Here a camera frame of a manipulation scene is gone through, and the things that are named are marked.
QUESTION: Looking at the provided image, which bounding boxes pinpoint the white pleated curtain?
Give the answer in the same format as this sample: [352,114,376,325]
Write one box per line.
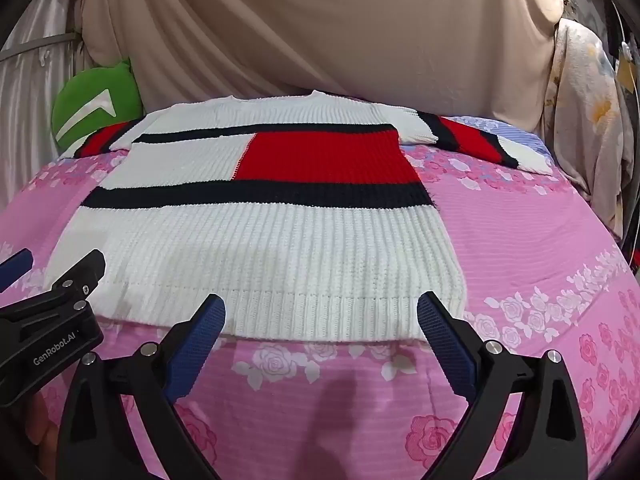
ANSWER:
[0,0,93,211]

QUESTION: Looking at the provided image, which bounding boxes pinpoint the beige draped cloth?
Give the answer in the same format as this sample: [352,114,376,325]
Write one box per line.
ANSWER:
[80,0,568,120]

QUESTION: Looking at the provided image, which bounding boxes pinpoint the grey metal rail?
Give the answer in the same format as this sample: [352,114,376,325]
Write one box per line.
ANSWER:
[0,31,82,62]

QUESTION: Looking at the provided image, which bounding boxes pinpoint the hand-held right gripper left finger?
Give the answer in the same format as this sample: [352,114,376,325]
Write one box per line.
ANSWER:
[57,294,227,480]

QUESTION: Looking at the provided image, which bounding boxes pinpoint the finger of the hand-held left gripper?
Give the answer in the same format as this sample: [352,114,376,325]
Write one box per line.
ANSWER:
[0,249,34,291]
[47,249,106,302]

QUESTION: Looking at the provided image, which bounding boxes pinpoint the person's left hand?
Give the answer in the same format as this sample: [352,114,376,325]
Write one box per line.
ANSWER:
[0,387,63,466]

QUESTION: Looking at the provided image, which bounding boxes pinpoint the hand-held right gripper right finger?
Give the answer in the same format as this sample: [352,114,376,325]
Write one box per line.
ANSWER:
[416,290,588,480]

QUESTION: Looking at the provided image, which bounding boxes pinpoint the pink blue floral bedsheet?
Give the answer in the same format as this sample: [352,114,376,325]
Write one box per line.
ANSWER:
[0,114,640,480]

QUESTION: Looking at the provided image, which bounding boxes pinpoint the green plush pillow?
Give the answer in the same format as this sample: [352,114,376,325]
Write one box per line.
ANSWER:
[51,57,146,157]

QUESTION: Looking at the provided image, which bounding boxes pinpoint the cream floral hanging cloth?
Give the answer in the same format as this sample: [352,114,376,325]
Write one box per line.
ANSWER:
[542,17,637,238]

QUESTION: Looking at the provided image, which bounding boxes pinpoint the white red navy knit sweater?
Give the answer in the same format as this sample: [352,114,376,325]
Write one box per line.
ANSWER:
[44,89,555,345]

